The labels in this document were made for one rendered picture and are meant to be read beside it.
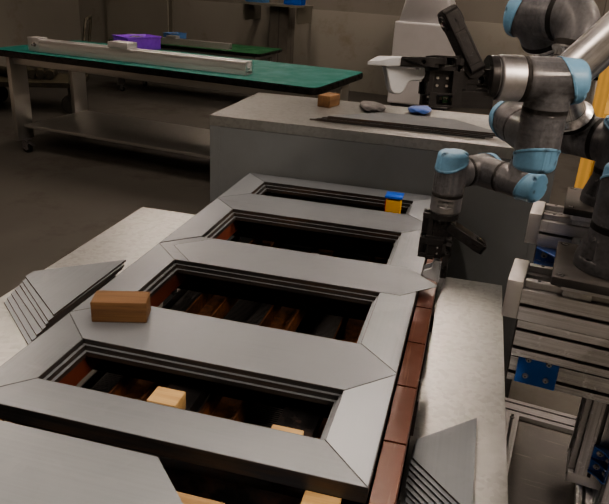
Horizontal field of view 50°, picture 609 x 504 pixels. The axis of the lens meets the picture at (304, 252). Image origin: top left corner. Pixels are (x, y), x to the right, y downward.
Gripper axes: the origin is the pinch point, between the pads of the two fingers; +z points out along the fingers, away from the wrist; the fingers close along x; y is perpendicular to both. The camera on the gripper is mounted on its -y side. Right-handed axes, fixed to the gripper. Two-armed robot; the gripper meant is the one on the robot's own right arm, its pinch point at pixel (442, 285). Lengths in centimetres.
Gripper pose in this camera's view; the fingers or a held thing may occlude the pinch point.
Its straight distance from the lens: 174.0
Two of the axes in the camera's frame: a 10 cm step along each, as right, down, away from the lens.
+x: -2.6, 3.7, -8.9
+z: -0.5, 9.2, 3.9
